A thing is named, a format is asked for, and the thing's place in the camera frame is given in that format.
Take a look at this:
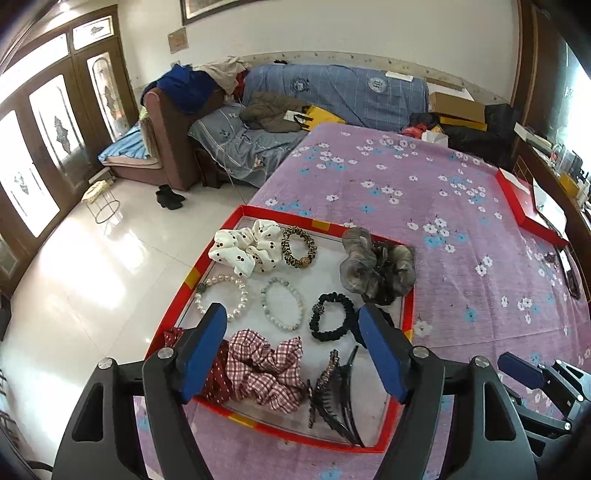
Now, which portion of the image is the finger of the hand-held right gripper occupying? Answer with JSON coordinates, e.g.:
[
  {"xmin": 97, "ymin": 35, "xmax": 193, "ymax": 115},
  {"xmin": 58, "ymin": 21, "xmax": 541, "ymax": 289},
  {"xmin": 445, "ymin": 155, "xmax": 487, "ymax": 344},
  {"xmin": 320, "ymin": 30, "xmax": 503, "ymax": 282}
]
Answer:
[
  {"xmin": 505, "ymin": 387, "xmax": 578, "ymax": 435},
  {"xmin": 498, "ymin": 352, "xmax": 591, "ymax": 407}
]

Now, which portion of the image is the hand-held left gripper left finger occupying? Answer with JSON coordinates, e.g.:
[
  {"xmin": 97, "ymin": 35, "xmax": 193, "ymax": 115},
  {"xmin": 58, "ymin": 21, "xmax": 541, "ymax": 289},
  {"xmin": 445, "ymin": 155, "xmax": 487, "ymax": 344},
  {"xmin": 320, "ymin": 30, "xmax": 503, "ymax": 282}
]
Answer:
[{"xmin": 53, "ymin": 302, "xmax": 229, "ymax": 480}]

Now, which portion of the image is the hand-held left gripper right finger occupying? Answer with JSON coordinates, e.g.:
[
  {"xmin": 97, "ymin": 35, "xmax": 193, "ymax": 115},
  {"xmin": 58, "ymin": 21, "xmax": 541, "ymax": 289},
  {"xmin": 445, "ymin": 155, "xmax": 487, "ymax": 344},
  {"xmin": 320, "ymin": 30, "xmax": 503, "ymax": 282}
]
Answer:
[{"xmin": 358, "ymin": 305, "xmax": 539, "ymax": 480}]

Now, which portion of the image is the red polka dot scrunchie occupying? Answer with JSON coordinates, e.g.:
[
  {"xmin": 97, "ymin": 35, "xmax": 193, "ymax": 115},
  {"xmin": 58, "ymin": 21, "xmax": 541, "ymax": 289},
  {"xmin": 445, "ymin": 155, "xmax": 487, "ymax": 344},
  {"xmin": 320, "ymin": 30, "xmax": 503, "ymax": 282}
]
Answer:
[{"xmin": 163, "ymin": 327, "xmax": 232, "ymax": 402}]

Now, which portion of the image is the red-edged white tray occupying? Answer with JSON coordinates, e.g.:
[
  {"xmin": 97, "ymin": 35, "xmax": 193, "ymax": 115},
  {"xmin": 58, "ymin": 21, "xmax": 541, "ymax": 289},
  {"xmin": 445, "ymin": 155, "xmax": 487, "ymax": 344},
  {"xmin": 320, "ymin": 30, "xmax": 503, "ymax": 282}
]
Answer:
[{"xmin": 144, "ymin": 204, "xmax": 416, "ymax": 454}]

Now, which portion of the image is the red plaid scrunchie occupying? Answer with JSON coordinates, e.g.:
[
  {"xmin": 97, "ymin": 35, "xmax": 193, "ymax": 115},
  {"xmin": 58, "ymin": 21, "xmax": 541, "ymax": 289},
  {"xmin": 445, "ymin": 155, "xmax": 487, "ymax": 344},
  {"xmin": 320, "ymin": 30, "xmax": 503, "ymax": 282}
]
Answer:
[{"xmin": 226, "ymin": 329, "xmax": 305, "ymax": 414}]

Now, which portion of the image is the black claw clip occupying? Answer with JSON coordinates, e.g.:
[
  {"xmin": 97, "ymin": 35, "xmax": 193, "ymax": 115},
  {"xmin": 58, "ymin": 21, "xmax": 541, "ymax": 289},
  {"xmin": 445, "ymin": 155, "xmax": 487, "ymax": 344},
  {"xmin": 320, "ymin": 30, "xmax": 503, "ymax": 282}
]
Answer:
[{"xmin": 318, "ymin": 345, "xmax": 365, "ymax": 448}]

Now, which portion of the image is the grey organza scrunchie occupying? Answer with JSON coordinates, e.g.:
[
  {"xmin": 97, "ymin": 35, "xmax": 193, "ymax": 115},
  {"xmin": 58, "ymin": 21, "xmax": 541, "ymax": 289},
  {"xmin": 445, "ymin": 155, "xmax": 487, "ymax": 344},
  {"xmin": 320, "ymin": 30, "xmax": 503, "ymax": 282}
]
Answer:
[{"xmin": 339, "ymin": 227, "xmax": 416, "ymax": 305}]

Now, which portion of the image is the black phone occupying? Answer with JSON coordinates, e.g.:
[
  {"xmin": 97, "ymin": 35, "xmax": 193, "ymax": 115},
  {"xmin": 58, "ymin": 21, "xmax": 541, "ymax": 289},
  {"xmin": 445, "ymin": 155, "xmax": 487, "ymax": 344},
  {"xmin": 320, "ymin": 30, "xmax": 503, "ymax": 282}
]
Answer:
[{"xmin": 558, "ymin": 249, "xmax": 581, "ymax": 300}]

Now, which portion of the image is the white dotted scrunchie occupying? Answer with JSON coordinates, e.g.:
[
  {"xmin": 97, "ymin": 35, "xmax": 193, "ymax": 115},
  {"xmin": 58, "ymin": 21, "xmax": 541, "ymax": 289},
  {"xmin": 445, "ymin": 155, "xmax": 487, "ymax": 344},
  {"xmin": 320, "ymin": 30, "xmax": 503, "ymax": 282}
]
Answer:
[{"xmin": 208, "ymin": 219, "xmax": 282, "ymax": 278}]

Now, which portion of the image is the white paper sheet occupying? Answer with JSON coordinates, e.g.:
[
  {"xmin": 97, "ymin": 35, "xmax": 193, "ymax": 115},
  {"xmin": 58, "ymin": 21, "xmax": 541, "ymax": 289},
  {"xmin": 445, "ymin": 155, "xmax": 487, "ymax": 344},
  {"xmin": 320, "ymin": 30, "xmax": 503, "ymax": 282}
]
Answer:
[{"xmin": 532, "ymin": 179, "xmax": 568, "ymax": 232}]

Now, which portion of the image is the red flat box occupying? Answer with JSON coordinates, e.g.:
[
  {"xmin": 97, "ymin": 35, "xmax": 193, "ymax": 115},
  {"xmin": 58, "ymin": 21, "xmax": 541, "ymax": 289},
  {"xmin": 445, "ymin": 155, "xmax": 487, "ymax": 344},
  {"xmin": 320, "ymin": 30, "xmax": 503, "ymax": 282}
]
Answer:
[{"xmin": 495, "ymin": 168, "xmax": 570, "ymax": 250}]

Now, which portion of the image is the purple floral tablecloth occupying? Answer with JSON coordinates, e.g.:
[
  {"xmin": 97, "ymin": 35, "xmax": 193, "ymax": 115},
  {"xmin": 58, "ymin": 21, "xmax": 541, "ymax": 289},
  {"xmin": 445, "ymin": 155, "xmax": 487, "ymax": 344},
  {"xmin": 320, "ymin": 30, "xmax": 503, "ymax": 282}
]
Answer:
[{"xmin": 130, "ymin": 121, "xmax": 591, "ymax": 480}]

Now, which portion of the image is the grey-blue floral sheet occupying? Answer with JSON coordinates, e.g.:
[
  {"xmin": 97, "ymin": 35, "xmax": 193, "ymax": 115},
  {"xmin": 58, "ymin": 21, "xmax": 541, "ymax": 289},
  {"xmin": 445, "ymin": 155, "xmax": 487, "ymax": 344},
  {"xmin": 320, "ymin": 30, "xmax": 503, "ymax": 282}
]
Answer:
[{"xmin": 188, "ymin": 104, "xmax": 308, "ymax": 188}]

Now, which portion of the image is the brown sofa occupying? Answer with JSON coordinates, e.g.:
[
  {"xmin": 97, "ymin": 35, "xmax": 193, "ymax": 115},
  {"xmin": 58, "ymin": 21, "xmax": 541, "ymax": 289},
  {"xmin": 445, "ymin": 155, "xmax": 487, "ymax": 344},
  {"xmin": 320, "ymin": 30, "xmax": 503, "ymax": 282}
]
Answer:
[{"xmin": 99, "ymin": 88, "xmax": 204, "ymax": 192}]

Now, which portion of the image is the light blue cushion cover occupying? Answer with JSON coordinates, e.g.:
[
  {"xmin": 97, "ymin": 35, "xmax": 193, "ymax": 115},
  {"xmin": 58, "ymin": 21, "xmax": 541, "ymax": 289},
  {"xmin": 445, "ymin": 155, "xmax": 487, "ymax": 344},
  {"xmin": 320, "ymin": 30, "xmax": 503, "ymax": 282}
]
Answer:
[{"xmin": 98, "ymin": 124, "xmax": 153, "ymax": 162}]

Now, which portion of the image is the black bag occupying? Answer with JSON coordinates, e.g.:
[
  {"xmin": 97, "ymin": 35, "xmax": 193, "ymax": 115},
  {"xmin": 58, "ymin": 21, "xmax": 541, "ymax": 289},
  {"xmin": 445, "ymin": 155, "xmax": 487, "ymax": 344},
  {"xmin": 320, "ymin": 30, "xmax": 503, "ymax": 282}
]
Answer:
[{"xmin": 450, "ymin": 104, "xmax": 518, "ymax": 162}]

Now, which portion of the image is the yellow flat box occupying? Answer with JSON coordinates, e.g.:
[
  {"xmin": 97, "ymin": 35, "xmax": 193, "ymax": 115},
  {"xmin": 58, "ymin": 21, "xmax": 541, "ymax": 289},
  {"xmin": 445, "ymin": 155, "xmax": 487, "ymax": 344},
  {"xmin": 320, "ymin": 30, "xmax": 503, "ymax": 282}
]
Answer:
[{"xmin": 438, "ymin": 115, "xmax": 488, "ymax": 134}]

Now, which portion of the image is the yellow paper bag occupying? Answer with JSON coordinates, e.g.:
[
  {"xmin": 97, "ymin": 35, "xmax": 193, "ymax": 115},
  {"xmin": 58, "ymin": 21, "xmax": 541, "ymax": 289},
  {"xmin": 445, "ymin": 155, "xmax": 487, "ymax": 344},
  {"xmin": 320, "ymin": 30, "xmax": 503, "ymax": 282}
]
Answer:
[{"xmin": 302, "ymin": 105, "xmax": 347, "ymax": 132}]

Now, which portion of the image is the olive quilted jacket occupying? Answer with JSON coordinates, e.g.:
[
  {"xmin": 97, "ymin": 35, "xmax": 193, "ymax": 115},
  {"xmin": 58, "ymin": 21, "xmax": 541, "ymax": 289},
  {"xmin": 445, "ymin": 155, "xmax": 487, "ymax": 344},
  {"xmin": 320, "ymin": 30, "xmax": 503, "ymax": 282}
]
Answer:
[{"xmin": 241, "ymin": 91, "xmax": 305, "ymax": 134}]

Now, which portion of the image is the cardboard box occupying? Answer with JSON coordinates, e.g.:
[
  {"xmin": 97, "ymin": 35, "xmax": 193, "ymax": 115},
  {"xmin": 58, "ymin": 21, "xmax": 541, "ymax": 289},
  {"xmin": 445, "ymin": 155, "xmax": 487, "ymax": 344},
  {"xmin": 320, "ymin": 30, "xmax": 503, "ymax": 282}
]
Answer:
[{"xmin": 428, "ymin": 91, "xmax": 485, "ymax": 124}]

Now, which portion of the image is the blue plaid blanket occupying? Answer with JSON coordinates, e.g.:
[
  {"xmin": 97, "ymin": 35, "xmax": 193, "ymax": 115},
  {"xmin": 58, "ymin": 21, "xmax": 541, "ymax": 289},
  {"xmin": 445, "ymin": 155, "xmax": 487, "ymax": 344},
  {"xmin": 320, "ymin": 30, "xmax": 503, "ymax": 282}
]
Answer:
[{"xmin": 241, "ymin": 64, "xmax": 430, "ymax": 132}]

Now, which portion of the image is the blue clothing pile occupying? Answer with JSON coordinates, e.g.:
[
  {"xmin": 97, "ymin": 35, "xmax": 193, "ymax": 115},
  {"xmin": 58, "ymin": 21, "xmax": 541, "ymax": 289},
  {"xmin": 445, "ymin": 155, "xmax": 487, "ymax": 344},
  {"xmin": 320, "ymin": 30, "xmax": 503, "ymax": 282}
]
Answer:
[{"xmin": 157, "ymin": 65, "xmax": 218, "ymax": 114}]

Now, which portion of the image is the wooden glass-panel door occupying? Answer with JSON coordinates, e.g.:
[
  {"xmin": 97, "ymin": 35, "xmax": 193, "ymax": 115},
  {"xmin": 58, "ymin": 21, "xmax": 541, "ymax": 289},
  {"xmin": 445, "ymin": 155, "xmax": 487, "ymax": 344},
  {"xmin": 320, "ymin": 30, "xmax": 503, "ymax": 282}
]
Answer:
[{"xmin": 0, "ymin": 14, "xmax": 139, "ymax": 296}]

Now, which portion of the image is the beige garment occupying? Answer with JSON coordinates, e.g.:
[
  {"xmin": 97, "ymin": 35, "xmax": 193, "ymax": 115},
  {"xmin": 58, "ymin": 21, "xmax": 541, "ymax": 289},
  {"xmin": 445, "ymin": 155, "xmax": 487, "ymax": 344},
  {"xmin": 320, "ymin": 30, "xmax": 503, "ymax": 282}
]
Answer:
[{"xmin": 196, "ymin": 56, "xmax": 250, "ymax": 95}]

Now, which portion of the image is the wooden side cabinet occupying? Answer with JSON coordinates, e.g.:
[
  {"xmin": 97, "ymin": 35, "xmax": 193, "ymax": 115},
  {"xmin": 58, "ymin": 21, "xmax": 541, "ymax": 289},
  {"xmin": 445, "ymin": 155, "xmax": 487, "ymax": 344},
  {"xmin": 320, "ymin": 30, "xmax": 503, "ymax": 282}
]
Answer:
[{"xmin": 510, "ymin": 0, "xmax": 591, "ymax": 241}]

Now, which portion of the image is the white pearl bracelet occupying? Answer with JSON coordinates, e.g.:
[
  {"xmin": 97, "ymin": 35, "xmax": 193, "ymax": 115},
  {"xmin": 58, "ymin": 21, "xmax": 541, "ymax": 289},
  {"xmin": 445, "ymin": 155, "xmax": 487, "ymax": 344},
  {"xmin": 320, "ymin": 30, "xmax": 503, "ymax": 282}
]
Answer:
[{"xmin": 196, "ymin": 274, "xmax": 250, "ymax": 322}]

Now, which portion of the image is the black hair tie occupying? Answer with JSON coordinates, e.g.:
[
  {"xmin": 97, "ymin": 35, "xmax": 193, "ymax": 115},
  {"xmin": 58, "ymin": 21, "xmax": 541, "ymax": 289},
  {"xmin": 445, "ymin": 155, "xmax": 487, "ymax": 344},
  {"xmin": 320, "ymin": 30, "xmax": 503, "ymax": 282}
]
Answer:
[{"xmin": 308, "ymin": 292, "xmax": 357, "ymax": 343}]

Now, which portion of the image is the pale green bead bracelet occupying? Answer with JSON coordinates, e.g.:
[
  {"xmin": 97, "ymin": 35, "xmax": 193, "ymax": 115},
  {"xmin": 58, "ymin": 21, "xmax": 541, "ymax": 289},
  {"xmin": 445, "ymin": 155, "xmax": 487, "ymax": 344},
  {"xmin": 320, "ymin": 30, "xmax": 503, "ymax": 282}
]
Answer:
[{"xmin": 260, "ymin": 275, "xmax": 306, "ymax": 332}]

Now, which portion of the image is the leopard print hair tie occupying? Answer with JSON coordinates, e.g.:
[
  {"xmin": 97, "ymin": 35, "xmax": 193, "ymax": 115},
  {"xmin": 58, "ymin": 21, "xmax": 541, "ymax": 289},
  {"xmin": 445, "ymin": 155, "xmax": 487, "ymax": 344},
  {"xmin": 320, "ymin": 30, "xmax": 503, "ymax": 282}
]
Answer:
[{"xmin": 281, "ymin": 224, "xmax": 319, "ymax": 269}]

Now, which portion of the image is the wire frame stool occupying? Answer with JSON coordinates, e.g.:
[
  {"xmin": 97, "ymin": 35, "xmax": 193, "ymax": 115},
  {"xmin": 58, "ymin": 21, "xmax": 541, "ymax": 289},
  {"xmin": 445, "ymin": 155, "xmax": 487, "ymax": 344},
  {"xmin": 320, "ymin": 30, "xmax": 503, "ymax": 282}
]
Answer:
[{"xmin": 82, "ymin": 181, "xmax": 120, "ymax": 225}]

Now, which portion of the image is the framed wall picture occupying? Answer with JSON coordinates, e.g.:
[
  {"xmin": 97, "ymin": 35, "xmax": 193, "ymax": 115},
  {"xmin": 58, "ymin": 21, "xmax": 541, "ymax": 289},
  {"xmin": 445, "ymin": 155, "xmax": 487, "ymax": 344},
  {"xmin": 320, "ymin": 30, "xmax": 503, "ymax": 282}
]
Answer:
[{"xmin": 180, "ymin": 0, "xmax": 259, "ymax": 26}]

